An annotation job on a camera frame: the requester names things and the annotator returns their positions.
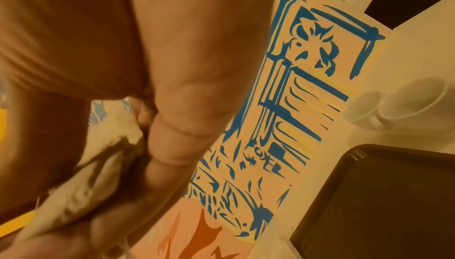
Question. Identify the person's right hand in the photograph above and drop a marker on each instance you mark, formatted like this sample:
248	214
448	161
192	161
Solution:
142	33

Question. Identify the person's left hand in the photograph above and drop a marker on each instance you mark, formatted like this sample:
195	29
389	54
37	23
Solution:
32	157

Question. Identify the white tea bag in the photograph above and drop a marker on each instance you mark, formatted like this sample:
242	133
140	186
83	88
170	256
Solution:
85	185

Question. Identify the dark brown tray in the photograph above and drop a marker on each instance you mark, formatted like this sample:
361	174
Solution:
384	202

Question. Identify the small white cup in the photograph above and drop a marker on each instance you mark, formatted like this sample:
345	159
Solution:
362	109
419	103

